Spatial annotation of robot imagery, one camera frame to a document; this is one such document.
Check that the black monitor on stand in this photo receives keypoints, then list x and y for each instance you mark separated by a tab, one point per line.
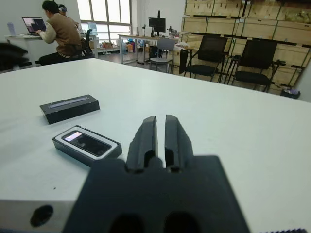
156	23

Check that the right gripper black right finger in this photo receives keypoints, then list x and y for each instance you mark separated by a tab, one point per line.
177	148

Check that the slim black camera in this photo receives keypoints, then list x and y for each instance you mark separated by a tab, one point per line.
90	144

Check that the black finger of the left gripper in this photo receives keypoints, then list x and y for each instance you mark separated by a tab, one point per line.
12	63
12	50

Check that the wooden desk with white legs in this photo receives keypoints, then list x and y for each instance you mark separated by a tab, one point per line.
136	36

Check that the black box with white insert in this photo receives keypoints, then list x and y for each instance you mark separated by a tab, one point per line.
73	151

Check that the black mesh chair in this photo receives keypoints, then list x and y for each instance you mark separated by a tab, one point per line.
213	46
260	53

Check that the person in brown vest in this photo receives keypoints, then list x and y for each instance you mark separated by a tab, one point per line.
63	31

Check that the black printed box lid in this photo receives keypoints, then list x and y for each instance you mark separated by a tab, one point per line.
70	114

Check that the window with dark frame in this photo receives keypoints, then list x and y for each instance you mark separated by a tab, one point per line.
116	12

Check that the black office chair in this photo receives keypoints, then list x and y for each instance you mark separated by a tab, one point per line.
86	43

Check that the pale blue box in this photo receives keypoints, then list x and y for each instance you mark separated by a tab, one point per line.
92	28

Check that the person with cap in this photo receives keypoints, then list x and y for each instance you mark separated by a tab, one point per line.
63	9

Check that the open laptop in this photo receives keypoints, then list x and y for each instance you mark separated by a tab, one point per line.
34	24

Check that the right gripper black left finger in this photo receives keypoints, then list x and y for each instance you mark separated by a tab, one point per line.
143	145

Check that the small patterned bag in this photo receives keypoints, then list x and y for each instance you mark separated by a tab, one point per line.
290	93

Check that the plywood shipping crate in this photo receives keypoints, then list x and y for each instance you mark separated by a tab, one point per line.
291	60
286	31
213	25
279	11
206	8

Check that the grey chair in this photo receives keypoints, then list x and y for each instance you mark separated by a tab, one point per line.
165	44

